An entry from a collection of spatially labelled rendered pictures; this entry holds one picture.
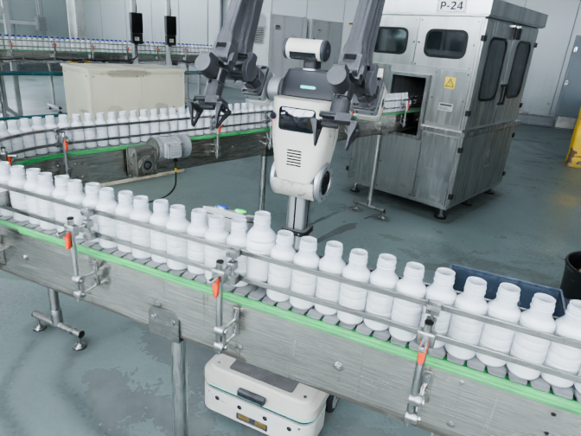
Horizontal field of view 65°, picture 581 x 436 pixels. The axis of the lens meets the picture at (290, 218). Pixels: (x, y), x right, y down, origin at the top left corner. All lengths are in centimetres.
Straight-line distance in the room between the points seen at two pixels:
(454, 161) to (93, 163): 325
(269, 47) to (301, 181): 530
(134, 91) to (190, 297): 410
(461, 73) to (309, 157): 298
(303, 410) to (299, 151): 99
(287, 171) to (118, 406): 130
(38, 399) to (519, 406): 200
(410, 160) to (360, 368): 386
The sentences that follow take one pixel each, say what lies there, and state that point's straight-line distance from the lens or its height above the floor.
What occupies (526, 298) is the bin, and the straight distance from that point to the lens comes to 156.
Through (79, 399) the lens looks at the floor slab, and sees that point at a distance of 240.
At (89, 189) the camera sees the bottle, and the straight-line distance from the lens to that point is 135.
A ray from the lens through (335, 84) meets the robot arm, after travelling 133.
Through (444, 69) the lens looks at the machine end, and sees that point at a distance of 460.
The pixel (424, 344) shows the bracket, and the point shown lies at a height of 108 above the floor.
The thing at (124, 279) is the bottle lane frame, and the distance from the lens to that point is 131.
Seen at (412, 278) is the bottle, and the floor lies 114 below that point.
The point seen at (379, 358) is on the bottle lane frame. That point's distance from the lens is 102.
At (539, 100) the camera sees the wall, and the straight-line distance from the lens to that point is 1292.
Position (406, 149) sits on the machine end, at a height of 62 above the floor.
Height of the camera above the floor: 157
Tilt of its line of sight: 21 degrees down
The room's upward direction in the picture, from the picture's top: 4 degrees clockwise
